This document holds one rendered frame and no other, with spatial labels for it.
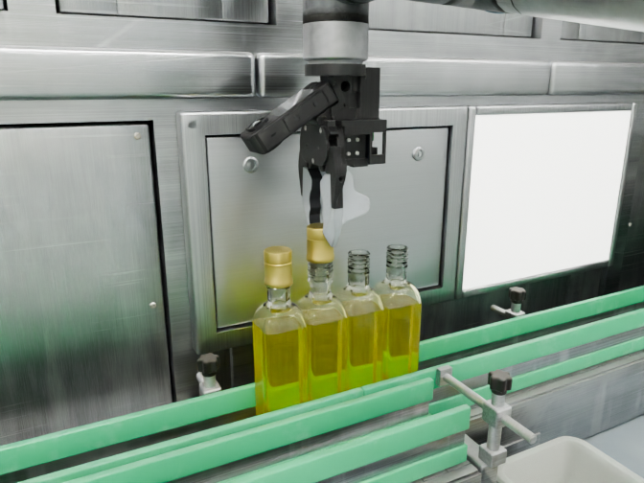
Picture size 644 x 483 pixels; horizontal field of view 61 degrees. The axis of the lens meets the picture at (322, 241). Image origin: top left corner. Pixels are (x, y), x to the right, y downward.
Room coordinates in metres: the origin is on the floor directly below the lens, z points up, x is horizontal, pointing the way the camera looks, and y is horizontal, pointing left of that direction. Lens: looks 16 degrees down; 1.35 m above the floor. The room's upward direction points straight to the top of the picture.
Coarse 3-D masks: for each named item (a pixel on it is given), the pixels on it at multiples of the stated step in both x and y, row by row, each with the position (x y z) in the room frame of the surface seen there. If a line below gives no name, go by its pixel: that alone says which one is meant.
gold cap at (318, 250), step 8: (312, 224) 0.66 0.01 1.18; (320, 224) 0.66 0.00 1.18; (312, 232) 0.64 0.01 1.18; (320, 232) 0.63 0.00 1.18; (312, 240) 0.64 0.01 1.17; (320, 240) 0.64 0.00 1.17; (312, 248) 0.64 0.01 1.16; (320, 248) 0.63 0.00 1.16; (328, 248) 0.64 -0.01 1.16; (312, 256) 0.64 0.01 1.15; (320, 256) 0.63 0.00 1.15; (328, 256) 0.64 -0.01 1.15
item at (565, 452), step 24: (528, 456) 0.66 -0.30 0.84; (552, 456) 0.68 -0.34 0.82; (576, 456) 0.69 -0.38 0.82; (600, 456) 0.66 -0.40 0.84; (504, 480) 0.61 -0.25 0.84; (528, 480) 0.66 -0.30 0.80; (552, 480) 0.68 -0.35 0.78; (576, 480) 0.68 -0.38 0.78; (600, 480) 0.65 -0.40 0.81; (624, 480) 0.63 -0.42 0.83
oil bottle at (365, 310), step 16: (368, 288) 0.67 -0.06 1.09; (352, 304) 0.65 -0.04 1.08; (368, 304) 0.66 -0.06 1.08; (352, 320) 0.64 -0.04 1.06; (368, 320) 0.65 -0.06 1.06; (352, 336) 0.64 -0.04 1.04; (368, 336) 0.65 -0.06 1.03; (352, 352) 0.64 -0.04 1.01; (368, 352) 0.66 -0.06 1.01; (352, 368) 0.64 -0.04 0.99; (368, 368) 0.66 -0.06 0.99; (352, 384) 0.64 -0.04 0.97
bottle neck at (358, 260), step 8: (352, 256) 0.67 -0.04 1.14; (360, 256) 0.67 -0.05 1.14; (368, 256) 0.67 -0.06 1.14; (352, 264) 0.67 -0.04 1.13; (360, 264) 0.67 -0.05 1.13; (368, 264) 0.67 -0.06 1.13; (352, 272) 0.67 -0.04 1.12; (360, 272) 0.67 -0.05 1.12; (368, 272) 0.67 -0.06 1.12; (352, 280) 0.67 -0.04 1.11; (360, 280) 0.67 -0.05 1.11; (368, 280) 0.67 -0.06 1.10; (352, 288) 0.67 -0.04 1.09; (360, 288) 0.67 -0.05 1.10
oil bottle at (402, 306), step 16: (384, 288) 0.69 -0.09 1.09; (400, 288) 0.68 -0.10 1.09; (416, 288) 0.70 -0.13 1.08; (384, 304) 0.68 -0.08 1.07; (400, 304) 0.67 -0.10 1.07; (416, 304) 0.69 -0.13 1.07; (384, 320) 0.68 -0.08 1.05; (400, 320) 0.67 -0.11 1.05; (416, 320) 0.69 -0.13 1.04; (384, 336) 0.67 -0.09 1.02; (400, 336) 0.67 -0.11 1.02; (416, 336) 0.69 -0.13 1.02; (384, 352) 0.67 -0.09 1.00; (400, 352) 0.67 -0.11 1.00; (416, 352) 0.69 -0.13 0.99; (384, 368) 0.67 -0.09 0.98; (400, 368) 0.68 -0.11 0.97; (416, 368) 0.69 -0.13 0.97
